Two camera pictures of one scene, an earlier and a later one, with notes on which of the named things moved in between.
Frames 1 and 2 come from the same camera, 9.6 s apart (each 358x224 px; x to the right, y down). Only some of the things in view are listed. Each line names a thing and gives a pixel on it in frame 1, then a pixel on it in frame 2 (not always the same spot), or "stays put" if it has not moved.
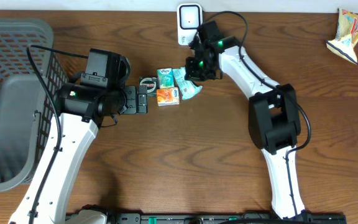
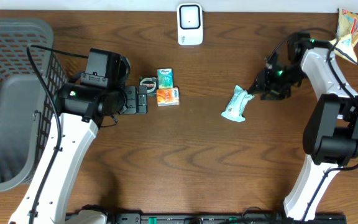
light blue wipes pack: x=188 y=89 to x=237 y=103
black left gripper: x=140 y=108 stays put
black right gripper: x=191 y=73 to x=264 y=82
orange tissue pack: x=168 y=96 stays put
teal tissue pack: x=165 y=78 stays put
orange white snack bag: x=350 y=27 stays put
